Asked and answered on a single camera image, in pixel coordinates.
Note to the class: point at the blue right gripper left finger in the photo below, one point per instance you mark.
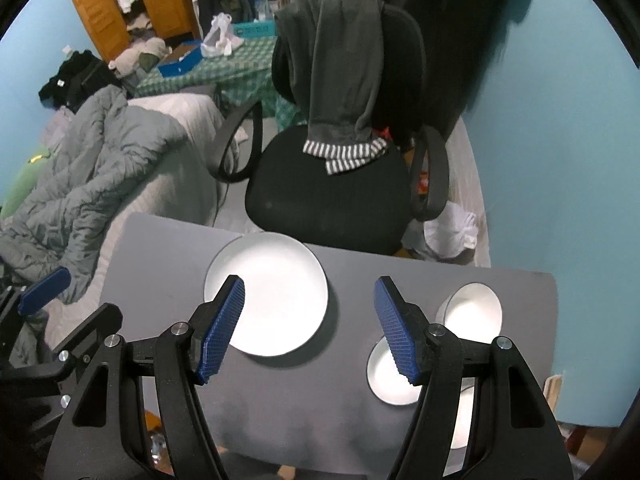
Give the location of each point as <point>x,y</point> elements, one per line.
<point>213,325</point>

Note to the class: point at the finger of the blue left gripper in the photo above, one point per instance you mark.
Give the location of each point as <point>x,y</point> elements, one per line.
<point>38,295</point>

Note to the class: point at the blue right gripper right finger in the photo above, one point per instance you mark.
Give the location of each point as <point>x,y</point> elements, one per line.
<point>403,327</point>

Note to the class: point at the white ribbed bowl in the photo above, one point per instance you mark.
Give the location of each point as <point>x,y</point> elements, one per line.
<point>462,427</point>
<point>473,312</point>
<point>384,380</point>

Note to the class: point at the white plate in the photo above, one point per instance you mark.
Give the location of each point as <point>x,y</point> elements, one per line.
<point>286,292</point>

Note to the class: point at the white cloth on floor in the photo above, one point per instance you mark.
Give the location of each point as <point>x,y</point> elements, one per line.
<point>447,237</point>

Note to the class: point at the green pillow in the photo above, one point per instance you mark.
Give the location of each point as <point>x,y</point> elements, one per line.
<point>25,181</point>

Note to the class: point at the black office chair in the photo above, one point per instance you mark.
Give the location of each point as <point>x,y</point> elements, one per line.
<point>367,209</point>

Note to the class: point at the grey quilted duvet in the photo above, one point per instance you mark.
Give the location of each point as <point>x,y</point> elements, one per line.
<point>111,148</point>

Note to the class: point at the wooden plank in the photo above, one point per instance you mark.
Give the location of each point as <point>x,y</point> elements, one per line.
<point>552,389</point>

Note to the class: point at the black clothes pile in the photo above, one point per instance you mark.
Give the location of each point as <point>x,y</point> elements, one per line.
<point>78,78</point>

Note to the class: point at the green checkered tablecloth table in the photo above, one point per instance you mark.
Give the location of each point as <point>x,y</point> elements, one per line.
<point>244,75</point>

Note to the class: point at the blue cardboard box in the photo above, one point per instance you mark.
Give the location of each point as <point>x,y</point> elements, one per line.
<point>181,60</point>

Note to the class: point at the white plastic bag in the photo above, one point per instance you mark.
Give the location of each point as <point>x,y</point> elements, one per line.
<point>221,39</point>

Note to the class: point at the dark grey sweater striped cuffs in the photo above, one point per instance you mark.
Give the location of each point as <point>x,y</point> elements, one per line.
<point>335,54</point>

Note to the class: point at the teal plastic basket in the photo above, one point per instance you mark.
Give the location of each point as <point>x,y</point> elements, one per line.
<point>255,29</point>

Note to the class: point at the pile of black jackets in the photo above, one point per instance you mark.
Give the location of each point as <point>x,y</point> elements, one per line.
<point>457,36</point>

